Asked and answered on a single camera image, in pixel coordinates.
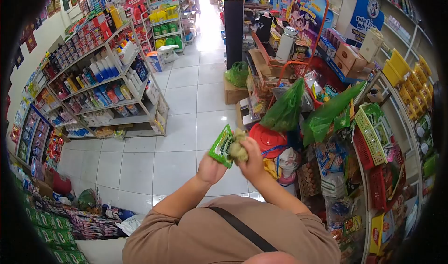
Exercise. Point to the person's body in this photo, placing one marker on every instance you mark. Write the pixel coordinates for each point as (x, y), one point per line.
(210, 236)

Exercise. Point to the person's left fingers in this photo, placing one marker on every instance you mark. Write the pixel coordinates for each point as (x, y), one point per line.
(218, 166)

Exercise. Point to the large red plastic basket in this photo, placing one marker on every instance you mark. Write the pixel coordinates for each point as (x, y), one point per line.
(379, 190)

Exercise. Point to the white thermos flask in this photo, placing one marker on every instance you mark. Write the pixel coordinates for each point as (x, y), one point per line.
(286, 43)

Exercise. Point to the red plastic lid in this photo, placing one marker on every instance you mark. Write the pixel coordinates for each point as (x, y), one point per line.
(267, 139)

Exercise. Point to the yellow plastic basket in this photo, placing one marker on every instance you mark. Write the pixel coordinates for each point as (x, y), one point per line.
(369, 138)

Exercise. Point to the black pillar stand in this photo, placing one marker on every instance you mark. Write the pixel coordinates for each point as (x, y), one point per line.
(233, 29)

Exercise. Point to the dark green bag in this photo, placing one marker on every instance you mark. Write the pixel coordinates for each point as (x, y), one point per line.
(87, 199)

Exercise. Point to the colourful cartoon display board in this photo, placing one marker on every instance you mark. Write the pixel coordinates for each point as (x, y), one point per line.
(304, 12)

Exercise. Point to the white and blue carton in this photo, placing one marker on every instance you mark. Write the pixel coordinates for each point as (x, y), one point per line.
(155, 61)

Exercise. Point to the small green plastic bag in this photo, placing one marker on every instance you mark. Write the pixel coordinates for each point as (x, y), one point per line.
(238, 73)

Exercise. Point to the person's right fingers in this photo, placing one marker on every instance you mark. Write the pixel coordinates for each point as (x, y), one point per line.
(253, 146)

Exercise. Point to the blue and white poster board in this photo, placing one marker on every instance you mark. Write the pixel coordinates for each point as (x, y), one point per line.
(364, 19)

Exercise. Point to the person's right hand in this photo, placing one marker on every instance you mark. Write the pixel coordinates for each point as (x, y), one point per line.
(255, 162)

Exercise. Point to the long green plastic bag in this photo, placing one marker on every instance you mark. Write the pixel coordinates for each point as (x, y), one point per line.
(325, 118)

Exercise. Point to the brown cardboard box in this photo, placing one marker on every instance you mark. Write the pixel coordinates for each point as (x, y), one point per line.
(233, 94)

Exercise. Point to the green snack packet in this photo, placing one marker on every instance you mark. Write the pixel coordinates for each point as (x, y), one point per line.
(220, 146)

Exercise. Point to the pile of green packets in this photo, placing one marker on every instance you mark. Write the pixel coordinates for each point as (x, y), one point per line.
(52, 229)

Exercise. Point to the person's left hand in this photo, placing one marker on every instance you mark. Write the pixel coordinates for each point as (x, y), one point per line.
(210, 171)

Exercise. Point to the full shop shelf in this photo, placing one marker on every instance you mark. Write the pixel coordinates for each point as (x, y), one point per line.
(105, 85)
(166, 22)
(31, 89)
(409, 89)

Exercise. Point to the beige wad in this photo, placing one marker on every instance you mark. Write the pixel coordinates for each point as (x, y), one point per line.
(238, 146)

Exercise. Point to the tray of brown eggs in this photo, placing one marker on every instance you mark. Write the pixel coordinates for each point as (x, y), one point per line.
(308, 180)

